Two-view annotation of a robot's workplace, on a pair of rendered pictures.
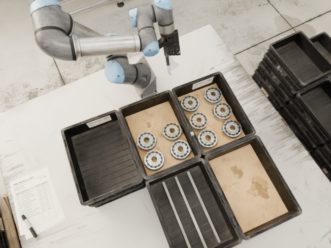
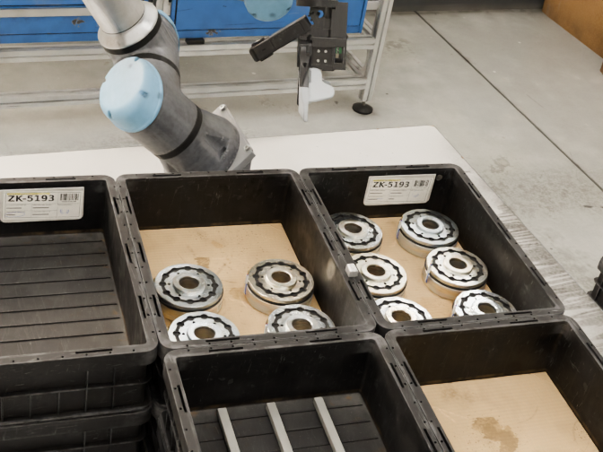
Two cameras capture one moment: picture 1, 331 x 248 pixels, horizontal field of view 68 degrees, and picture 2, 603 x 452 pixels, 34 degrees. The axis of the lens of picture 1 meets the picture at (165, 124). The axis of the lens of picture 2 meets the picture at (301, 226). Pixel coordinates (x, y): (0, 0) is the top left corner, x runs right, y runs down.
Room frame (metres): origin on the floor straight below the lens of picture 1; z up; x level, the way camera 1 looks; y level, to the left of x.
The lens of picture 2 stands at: (-0.75, -0.02, 1.80)
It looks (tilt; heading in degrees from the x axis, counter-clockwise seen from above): 35 degrees down; 358
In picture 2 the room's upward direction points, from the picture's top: 11 degrees clockwise
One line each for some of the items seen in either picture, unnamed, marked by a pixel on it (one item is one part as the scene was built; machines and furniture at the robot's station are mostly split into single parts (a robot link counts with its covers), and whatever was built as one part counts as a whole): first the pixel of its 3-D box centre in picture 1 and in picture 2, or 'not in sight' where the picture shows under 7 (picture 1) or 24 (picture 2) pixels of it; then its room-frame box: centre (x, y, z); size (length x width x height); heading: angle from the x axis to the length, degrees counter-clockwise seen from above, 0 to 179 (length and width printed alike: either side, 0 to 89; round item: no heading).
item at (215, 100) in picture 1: (213, 94); (429, 227); (0.66, -0.27, 0.86); 0.10 x 0.10 x 0.01
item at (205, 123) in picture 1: (198, 120); (375, 273); (0.50, -0.18, 0.86); 0.10 x 0.10 x 0.01
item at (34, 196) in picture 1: (35, 201); not in sight; (0.11, 0.71, 0.70); 0.33 x 0.23 x 0.01; 27
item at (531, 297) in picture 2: (210, 115); (415, 267); (0.53, -0.24, 0.87); 0.40 x 0.30 x 0.11; 22
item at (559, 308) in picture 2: (212, 111); (423, 241); (0.53, -0.24, 0.92); 0.40 x 0.30 x 0.02; 22
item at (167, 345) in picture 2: (158, 132); (237, 253); (0.42, 0.04, 0.92); 0.40 x 0.30 x 0.02; 22
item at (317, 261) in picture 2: (158, 135); (232, 280); (0.42, 0.04, 0.87); 0.40 x 0.30 x 0.11; 22
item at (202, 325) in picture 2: (154, 159); (204, 334); (0.29, 0.06, 0.86); 0.05 x 0.05 x 0.01
